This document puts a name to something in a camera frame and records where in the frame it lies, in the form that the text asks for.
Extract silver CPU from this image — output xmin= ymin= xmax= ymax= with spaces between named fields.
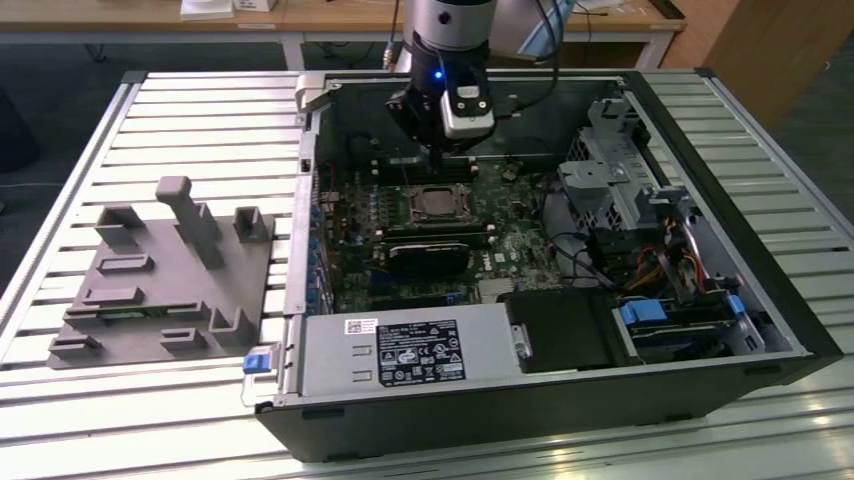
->
xmin=423 ymin=190 xmax=462 ymax=214

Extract CPU socket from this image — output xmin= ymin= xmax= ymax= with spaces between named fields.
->
xmin=403 ymin=180 xmax=483 ymax=227

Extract pale blue teach pendant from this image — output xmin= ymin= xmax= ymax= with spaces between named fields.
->
xmin=517 ymin=0 xmax=574 ymax=57

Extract green motherboard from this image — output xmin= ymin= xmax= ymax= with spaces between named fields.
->
xmin=318 ymin=155 xmax=570 ymax=314

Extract black graphics card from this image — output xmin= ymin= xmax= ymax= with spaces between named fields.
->
xmin=385 ymin=241 xmax=473 ymax=276

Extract silver disk bay cage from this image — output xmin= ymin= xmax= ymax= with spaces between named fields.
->
xmin=554 ymin=97 xmax=693 ymax=236

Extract plain white box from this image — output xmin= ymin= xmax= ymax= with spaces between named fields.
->
xmin=178 ymin=0 xmax=236 ymax=22

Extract small silver heat sink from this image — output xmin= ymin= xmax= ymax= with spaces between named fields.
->
xmin=478 ymin=279 xmax=519 ymax=304

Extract black plastic shroud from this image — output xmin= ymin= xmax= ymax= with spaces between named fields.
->
xmin=498 ymin=291 xmax=629 ymax=375

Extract wooden desk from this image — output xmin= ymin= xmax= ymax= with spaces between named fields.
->
xmin=0 ymin=0 xmax=689 ymax=71

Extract silver power supply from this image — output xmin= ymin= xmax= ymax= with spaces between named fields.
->
xmin=291 ymin=302 xmax=530 ymax=400

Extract wooden cabinet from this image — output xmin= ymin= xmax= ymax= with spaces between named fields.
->
xmin=657 ymin=0 xmax=854 ymax=132

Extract blue disk carrier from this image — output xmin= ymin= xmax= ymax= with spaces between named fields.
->
xmin=614 ymin=294 xmax=748 ymax=359

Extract grey parts rack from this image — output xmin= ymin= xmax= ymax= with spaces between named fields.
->
xmin=46 ymin=174 xmax=279 ymax=371

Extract blue plastic latch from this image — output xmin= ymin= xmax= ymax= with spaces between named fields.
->
xmin=242 ymin=347 xmax=280 ymax=377

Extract black and grey PC case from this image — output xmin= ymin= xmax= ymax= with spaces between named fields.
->
xmin=252 ymin=67 xmax=844 ymax=464

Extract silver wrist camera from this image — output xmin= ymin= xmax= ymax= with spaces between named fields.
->
xmin=438 ymin=84 xmax=499 ymax=141

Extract silver case handle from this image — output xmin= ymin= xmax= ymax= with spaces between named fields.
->
xmin=293 ymin=73 xmax=339 ymax=112

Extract black cable bundle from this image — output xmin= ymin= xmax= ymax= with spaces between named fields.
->
xmin=543 ymin=179 xmax=623 ymax=292

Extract yellow and red wires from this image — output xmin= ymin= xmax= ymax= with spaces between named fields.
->
xmin=623 ymin=247 xmax=710 ymax=294

